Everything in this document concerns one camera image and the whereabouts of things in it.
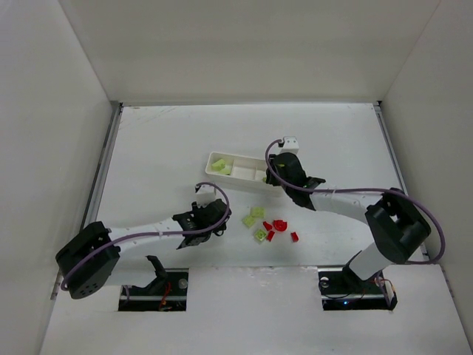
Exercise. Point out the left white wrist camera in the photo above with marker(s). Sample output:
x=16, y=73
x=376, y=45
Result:
x=204, y=195

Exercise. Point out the red lego wedge middle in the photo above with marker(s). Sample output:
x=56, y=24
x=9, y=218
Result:
x=270, y=235

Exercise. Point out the green square lego lower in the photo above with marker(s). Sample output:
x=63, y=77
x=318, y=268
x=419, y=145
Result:
x=260, y=235

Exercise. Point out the red round lego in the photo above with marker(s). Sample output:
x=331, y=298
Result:
x=280, y=225

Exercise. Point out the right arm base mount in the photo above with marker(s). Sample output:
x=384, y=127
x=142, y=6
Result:
x=342, y=290

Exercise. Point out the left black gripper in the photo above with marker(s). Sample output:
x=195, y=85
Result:
x=213, y=216

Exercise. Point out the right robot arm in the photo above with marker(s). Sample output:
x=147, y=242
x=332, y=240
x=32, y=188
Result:
x=396, y=225

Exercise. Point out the green 2x2 lego studs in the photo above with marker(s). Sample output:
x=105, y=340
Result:
x=257, y=212

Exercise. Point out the white three-compartment tray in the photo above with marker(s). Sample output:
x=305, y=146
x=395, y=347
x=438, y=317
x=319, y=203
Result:
x=246, y=173

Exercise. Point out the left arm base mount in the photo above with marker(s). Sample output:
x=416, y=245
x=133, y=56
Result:
x=165, y=292

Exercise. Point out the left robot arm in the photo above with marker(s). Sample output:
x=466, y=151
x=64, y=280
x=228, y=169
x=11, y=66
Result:
x=93, y=257

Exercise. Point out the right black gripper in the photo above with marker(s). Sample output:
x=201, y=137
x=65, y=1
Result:
x=278, y=167

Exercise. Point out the red lego block right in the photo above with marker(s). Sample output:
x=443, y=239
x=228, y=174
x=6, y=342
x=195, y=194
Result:
x=294, y=237

